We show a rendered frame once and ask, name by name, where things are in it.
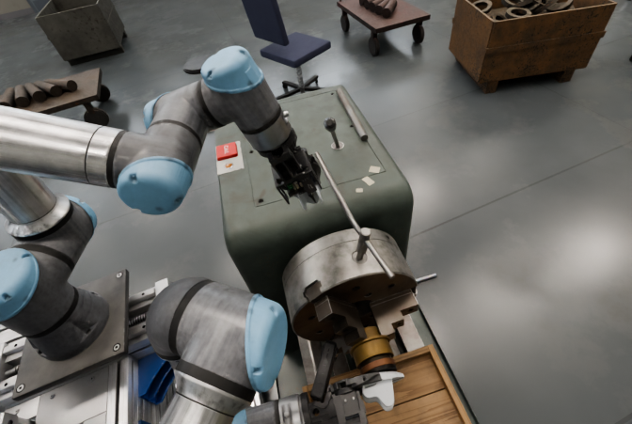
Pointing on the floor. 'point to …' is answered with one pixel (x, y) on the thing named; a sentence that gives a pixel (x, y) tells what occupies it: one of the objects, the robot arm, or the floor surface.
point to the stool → (195, 65)
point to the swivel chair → (252, 3)
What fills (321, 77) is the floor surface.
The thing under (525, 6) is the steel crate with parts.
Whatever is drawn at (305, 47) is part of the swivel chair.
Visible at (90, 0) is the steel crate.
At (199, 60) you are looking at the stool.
